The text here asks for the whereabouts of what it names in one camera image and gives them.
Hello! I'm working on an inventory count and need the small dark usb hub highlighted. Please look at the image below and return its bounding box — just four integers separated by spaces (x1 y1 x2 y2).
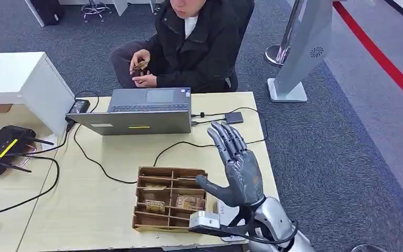
225 112 244 125

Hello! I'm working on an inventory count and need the person's left hand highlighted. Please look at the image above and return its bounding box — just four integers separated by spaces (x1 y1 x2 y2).
132 73 158 89

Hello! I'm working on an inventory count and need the black adapter power cable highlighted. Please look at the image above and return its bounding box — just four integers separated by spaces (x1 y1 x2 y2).
64 117 138 185

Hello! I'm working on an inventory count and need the black hub cable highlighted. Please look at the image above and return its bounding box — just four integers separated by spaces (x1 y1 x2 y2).
153 107 269 167

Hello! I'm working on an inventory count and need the chrome stool base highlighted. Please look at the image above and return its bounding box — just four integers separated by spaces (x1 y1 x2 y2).
80 0 113 23

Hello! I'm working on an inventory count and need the short laptop hub cable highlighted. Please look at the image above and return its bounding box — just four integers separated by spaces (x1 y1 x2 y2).
191 111 230 127

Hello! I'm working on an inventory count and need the wooden compartment card box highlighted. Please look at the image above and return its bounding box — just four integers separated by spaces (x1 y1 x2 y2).
132 166 209 234

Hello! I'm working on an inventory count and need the black power adapter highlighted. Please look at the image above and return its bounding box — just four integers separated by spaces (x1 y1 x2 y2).
68 99 91 115

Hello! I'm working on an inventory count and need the chrome stanchion post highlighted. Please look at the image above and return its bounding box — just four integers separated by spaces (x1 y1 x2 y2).
264 0 305 67

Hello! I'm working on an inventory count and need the white card reader device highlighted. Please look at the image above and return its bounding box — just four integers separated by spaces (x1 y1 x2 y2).
216 199 246 243

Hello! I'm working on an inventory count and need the white cabinet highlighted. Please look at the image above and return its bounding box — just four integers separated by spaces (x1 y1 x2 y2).
0 51 76 138

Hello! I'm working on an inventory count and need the grey laptop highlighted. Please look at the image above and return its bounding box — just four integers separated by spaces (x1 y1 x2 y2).
66 87 193 137

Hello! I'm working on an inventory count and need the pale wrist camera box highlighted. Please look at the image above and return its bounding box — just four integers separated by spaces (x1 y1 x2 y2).
188 210 221 230

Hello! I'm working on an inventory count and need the white kiosk stand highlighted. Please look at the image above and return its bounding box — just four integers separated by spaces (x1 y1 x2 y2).
267 0 334 103

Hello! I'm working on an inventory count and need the person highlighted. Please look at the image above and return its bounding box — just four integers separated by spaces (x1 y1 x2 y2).
110 0 241 94

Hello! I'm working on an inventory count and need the person's right hand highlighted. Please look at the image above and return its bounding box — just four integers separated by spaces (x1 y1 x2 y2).
129 49 152 76

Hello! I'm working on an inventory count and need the thin black router cable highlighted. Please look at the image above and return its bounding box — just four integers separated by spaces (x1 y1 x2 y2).
10 129 70 156

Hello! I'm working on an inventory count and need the brown printed card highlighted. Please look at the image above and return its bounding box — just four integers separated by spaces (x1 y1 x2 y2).
174 194 206 211

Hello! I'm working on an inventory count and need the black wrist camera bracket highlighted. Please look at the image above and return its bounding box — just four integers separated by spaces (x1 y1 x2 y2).
188 207 258 240

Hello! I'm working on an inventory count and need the black router with antennas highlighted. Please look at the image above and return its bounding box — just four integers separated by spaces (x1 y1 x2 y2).
0 125 55 177

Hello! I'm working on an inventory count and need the thick black router cable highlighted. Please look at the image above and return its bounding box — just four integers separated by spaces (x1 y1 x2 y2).
0 154 61 219

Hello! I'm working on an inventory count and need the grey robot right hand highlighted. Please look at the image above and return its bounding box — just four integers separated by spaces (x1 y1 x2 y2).
196 121 267 208

